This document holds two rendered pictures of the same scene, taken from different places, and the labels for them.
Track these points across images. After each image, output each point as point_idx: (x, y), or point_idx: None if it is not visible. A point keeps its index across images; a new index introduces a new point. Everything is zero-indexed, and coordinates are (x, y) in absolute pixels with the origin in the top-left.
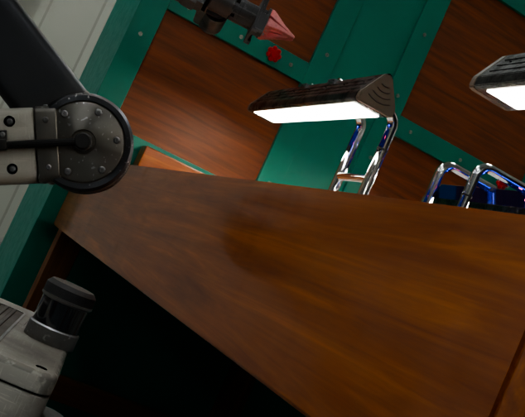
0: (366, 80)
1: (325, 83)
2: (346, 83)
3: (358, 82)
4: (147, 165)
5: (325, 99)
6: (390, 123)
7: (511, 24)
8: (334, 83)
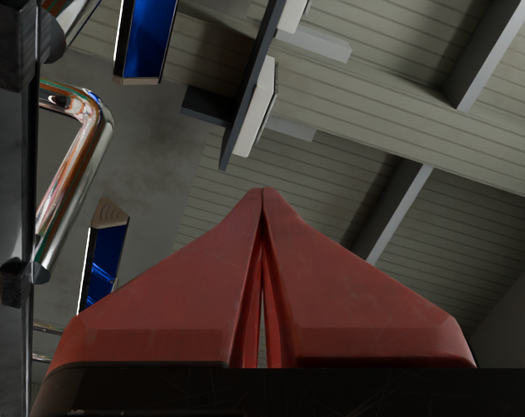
0: None
1: (16, 242)
2: None
3: None
4: None
5: None
6: (74, 117)
7: None
8: (4, 307)
